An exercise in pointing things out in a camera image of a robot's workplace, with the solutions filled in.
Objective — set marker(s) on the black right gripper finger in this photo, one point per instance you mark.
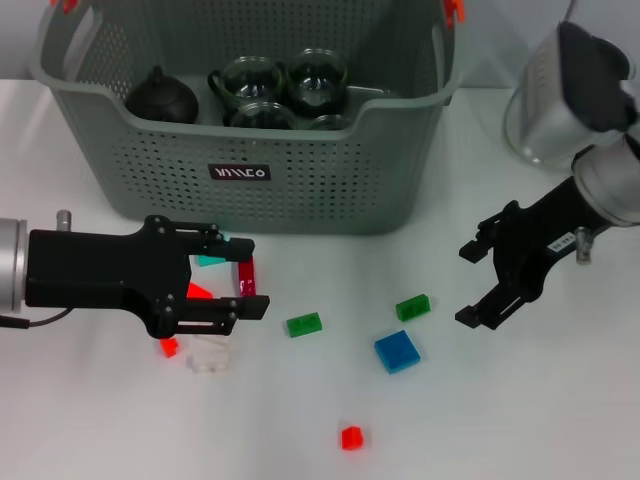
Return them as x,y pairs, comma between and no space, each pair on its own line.
487,312
477,247

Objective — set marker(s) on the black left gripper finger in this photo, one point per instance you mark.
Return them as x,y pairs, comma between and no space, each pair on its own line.
235,248
245,307

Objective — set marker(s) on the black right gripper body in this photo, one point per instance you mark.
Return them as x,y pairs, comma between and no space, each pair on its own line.
530,240

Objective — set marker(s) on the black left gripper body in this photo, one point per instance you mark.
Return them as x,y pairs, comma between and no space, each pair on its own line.
100,275

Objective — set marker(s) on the green toy brick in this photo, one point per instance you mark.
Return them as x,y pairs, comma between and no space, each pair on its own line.
304,326
414,307

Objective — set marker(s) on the small red toy brick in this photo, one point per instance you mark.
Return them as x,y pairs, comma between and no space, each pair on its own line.
169,347
351,437

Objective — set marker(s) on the blue square toy brick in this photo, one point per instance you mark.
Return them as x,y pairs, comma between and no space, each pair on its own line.
397,352

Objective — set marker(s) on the glass teacup with black base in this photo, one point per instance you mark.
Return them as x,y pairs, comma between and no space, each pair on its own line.
247,80
317,80
262,117
329,123

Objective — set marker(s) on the grey perforated storage bin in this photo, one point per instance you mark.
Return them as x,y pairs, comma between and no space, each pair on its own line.
325,190

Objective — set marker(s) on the dark red toy brick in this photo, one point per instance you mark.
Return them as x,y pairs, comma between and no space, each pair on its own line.
246,277

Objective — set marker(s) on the teal toy brick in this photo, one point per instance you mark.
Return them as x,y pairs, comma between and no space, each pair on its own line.
207,260

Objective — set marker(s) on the white flat toy brick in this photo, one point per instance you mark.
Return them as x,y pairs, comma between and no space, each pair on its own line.
212,340
210,362

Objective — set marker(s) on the red sloped toy brick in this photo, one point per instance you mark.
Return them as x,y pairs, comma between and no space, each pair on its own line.
197,291

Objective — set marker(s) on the black ceramic teapot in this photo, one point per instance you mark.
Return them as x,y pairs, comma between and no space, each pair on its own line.
162,102

